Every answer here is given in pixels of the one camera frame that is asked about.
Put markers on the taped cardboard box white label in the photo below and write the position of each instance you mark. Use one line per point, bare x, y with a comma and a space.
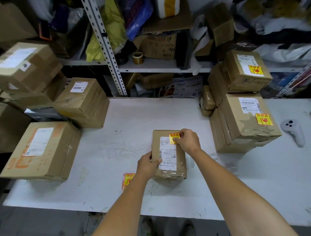
29, 65

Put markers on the person's left shoe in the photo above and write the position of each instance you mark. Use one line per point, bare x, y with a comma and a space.
147, 227

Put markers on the blue plastic bag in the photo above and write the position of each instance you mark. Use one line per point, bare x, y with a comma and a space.
137, 17

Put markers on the flattened cardboard under shelf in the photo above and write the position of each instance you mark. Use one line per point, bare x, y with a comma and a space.
150, 80

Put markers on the person's left thumb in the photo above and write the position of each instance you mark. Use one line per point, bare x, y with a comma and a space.
157, 162

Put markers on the person's right hand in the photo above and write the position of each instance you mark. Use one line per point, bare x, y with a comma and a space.
190, 143

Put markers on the handwritten cardboard box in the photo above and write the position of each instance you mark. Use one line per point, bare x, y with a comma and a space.
159, 46

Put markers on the sheet of yellow red stickers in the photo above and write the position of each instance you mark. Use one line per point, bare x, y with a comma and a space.
127, 181

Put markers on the flat cardboard box orange print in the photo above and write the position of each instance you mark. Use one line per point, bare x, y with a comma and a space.
46, 150

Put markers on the cardboard box under taped box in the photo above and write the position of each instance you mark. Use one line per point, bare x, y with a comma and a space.
52, 91

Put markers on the tilted brown cardboard box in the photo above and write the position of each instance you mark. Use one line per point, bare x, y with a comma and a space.
220, 24

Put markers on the white plastic bag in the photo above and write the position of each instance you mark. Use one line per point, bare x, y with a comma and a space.
281, 52

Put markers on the gold tape roll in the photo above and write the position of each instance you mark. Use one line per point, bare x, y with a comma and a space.
137, 58

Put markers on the flat cardboard sheet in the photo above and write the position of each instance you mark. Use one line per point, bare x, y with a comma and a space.
170, 24

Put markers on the cardboard box behind sticker boxes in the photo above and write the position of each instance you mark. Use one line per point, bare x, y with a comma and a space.
215, 81

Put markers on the person's right shoe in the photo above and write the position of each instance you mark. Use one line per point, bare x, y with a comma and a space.
187, 228

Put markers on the large torn cardboard box sticker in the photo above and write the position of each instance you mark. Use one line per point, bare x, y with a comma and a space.
243, 124

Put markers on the person's right forearm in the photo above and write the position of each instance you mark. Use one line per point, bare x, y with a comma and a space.
233, 194

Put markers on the medium cardboard box yellow sticker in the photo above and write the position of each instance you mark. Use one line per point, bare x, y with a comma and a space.
245, 70

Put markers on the person's right thumb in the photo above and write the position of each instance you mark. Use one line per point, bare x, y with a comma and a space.
179, 140

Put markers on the white metal shelf board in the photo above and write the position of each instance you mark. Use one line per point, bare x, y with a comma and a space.
165, 66

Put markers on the white and yellow parcel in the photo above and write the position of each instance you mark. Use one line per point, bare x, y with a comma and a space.
167, 7

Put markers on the yellow plastic bag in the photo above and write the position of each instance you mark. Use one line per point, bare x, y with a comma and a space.
111, 29

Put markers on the person's left forearm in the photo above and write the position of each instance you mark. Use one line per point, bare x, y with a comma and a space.
126, 206

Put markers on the white printed plastic mailer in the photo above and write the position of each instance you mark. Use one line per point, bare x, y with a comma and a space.
182, 87

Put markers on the yellow red warning sticker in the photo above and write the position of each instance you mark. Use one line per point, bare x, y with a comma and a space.
174, 138

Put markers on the person's left hand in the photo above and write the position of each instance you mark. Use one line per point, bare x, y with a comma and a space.
145, 167

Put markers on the plain brown cardboard box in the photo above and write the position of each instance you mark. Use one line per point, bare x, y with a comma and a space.
12, 126

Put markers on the slanted perforated metal shelf post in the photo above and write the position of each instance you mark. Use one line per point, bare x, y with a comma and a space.
294, 79

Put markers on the white handheld controller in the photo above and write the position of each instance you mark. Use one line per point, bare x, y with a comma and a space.
292, 130

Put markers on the dark grey plastic parcel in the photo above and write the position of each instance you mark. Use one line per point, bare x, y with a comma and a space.
43, 113

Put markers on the small cardboard parcel white label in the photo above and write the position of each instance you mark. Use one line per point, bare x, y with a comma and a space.
173, 160

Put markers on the cardboard box small barcode label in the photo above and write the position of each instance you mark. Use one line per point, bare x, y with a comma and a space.
82, 102

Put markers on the person's shoe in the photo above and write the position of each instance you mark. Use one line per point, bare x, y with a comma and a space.
147, 227
187, 228

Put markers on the small narrow cardboard box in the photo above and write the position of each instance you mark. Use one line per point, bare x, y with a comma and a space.
207, 101

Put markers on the grey perforated metal shelf post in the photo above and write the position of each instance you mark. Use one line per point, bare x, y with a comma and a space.
104, 48

